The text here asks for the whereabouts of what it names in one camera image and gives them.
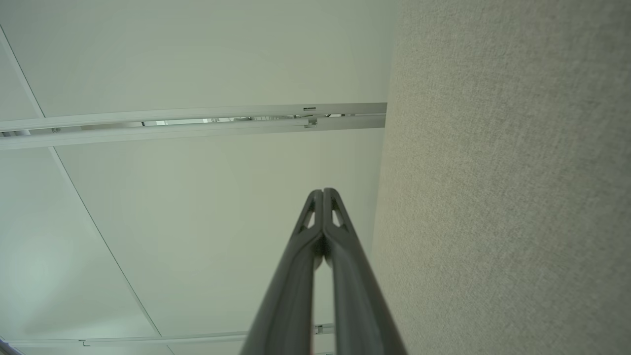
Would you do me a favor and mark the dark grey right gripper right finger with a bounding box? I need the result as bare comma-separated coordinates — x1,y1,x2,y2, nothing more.
323,187,408,355

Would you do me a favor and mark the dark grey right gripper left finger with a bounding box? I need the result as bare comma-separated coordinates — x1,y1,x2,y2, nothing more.
241,190,324,355

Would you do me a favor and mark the thin grey metal frame post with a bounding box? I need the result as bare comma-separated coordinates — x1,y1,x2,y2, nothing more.
0,323,336,348

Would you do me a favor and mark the grey double partition post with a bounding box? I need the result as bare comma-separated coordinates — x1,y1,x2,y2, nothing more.
0,103,387,150

